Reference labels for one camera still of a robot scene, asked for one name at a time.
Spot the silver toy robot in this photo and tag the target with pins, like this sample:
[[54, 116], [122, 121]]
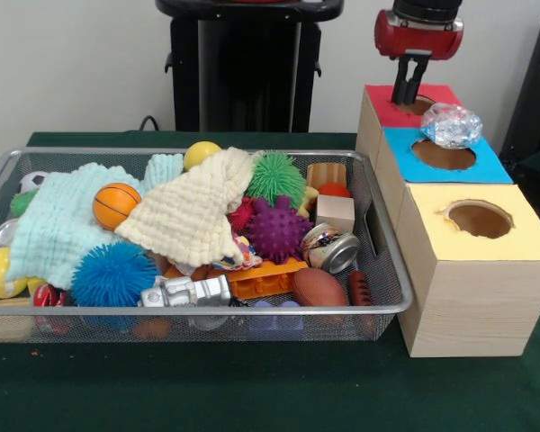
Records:
[[184, 291]]

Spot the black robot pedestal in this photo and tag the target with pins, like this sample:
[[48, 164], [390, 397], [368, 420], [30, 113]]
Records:
[[234, 67]]

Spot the brown toy football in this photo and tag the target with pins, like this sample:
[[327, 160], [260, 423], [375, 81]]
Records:
[[319, 288]]

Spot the clear plastic bottle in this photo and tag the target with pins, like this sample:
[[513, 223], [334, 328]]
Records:
[[452, 126]]

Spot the wooden box with three holes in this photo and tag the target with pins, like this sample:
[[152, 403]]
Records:
[[477, 306]]

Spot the plain wooden cube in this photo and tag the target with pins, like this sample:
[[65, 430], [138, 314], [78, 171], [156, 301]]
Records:
[[335, 211]]

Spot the purple spiky ball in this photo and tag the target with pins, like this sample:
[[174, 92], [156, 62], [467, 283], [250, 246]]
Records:
[[279, 229]]

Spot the crushed drink can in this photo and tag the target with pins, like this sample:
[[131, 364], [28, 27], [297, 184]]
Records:
[[330, 249]]

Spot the dark green table cloth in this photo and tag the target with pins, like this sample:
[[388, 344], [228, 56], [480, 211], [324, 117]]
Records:
[[252, 387]]

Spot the cream muslin cloth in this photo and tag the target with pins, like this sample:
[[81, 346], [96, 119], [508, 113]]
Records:
[[184, 216]]

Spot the light blue muslin cloth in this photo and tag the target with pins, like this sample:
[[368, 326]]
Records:
[[49, 234]]

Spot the orange toy basketball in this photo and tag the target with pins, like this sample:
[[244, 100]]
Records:
[[114, 204]]

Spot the silver mesh bin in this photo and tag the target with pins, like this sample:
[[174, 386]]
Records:
[[117, 311]]

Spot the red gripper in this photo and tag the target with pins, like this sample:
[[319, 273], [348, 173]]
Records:
[[414, 42]]

